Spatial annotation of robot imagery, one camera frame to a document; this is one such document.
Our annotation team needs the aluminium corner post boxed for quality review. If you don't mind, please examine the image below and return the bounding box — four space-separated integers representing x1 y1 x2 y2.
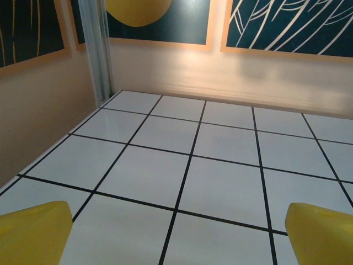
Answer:
78 0 114 103

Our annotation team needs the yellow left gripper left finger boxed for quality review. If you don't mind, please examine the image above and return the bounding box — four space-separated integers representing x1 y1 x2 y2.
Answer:
0 200 73 265

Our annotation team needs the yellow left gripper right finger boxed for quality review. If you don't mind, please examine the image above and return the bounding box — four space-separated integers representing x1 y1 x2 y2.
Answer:
285 203 353 265

